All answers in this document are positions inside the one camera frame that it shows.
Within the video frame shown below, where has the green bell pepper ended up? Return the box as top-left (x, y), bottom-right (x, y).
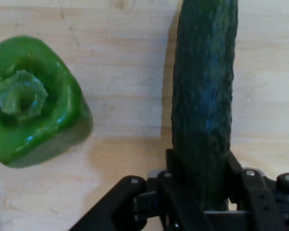
top-left (0, 35), bottom-right (94, 168)

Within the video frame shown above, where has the bamboo cutting board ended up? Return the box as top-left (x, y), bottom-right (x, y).
top-left (0, 0), bottom-right (289, 231)

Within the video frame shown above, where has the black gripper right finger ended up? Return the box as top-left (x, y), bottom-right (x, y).
top-left (227, 150), bottom-right (289, 231)

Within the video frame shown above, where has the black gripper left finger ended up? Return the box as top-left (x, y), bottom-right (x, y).
top-left (68, 148), bottom-right (212, 231)

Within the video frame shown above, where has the dark green cucumber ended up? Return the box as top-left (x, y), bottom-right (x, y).
top-left (171, 0), bottom-right (239, 212)

